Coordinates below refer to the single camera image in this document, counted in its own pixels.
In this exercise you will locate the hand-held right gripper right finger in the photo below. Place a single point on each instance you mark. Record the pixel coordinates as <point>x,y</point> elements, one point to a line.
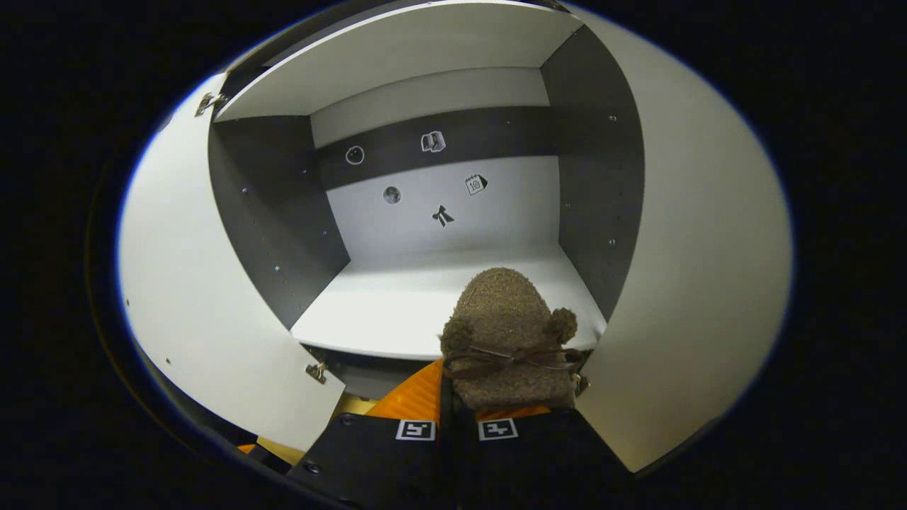
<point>538,460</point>

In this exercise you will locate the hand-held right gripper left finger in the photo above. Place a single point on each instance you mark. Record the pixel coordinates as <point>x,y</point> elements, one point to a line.
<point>375,460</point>

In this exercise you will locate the brown fuzzy shoe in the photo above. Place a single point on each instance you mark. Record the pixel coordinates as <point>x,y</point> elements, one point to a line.
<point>506,312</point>

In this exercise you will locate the white shoe cabinet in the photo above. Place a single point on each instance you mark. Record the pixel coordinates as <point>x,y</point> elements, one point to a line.
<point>425,297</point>

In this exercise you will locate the white cabinet door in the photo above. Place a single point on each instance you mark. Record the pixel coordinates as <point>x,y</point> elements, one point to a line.
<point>708,283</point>
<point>191,283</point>

